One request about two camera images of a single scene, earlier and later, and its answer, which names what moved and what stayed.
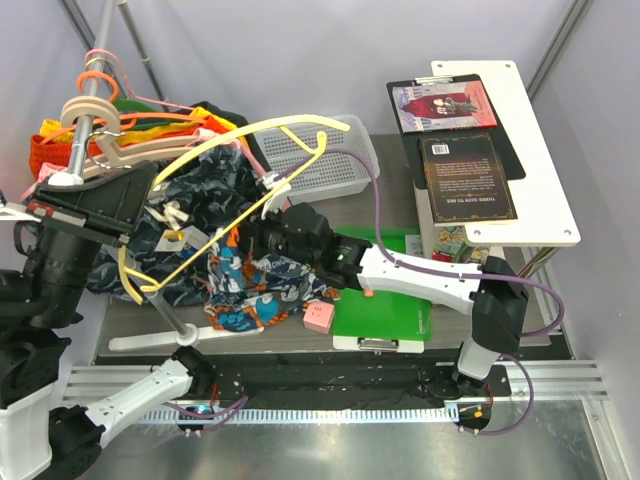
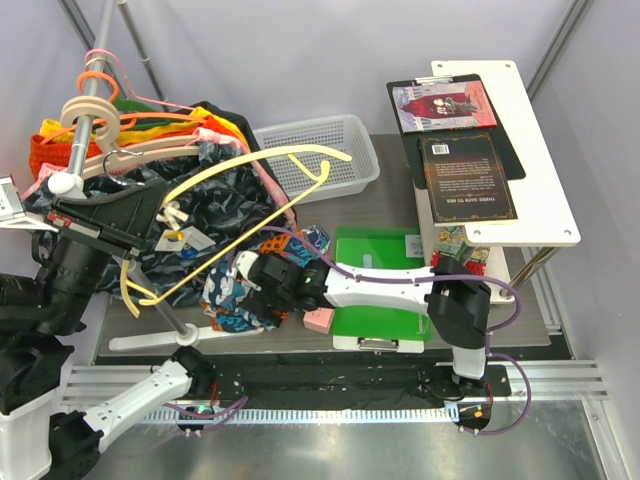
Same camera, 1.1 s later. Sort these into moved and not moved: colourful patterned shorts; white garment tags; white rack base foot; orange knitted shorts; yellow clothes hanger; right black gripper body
Moved: yellow clothes hanger; right black gripper body
Not moved: white garment tags; orange knitted shorts; white rack base foot; colourful patterned shorts
